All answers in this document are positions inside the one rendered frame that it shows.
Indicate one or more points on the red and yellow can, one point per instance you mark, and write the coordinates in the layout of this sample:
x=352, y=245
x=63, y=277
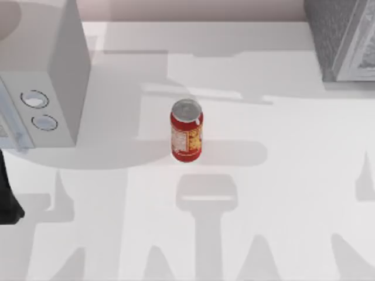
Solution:
x=186, y=133

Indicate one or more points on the round microwave knob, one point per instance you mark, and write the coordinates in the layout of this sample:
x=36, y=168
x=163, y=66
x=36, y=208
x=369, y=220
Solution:
x=44, y=122
x=34, y=99

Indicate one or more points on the pale microwave oven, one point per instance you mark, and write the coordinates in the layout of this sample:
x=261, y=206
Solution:
x=44, y=44

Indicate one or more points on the pale microwave door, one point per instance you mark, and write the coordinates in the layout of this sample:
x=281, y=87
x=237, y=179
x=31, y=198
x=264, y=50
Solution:
x=11, y=123

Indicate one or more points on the grey cabinet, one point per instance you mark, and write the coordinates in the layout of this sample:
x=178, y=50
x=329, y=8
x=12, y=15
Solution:
x=340, y=38

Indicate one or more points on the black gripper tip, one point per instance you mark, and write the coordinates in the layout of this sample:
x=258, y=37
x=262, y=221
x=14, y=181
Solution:
x=7, y=202

